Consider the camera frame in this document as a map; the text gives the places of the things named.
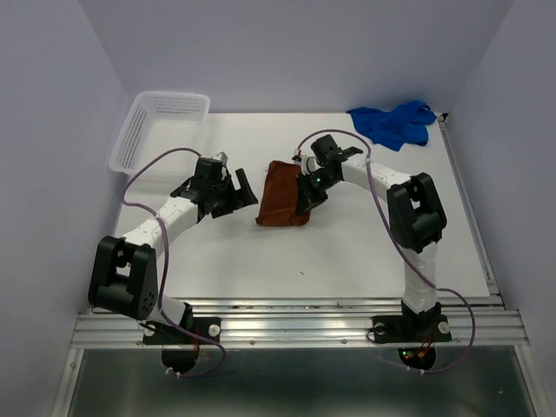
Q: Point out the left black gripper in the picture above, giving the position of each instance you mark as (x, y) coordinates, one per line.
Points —
(240, 198)

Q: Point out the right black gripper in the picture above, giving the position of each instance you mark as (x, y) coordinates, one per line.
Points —
(306, 197)

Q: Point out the brown towel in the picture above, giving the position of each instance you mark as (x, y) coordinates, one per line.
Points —
(280, 197)

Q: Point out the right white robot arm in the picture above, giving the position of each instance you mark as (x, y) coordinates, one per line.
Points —
(409, 206)

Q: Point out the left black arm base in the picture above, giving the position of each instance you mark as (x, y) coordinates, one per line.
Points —
(189, 330)

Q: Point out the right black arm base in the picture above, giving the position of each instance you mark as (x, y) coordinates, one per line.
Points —
(409, 327)

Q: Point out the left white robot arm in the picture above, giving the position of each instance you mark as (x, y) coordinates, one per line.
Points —
(124, 277)

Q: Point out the white plastic basket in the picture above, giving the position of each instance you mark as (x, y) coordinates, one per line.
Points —
(158, 121)

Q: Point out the blue towel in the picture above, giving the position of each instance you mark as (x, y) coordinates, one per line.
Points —
(405, 124)

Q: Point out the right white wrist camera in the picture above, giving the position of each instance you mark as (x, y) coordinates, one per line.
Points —
(308, 164)

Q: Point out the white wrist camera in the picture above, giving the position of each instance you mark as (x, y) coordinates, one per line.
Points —
(308, 164)
(221, 157)

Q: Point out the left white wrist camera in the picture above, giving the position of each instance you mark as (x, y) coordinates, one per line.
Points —
(221, 157)

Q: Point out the aluminium rail frame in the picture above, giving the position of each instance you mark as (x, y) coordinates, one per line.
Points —
(311, 357)

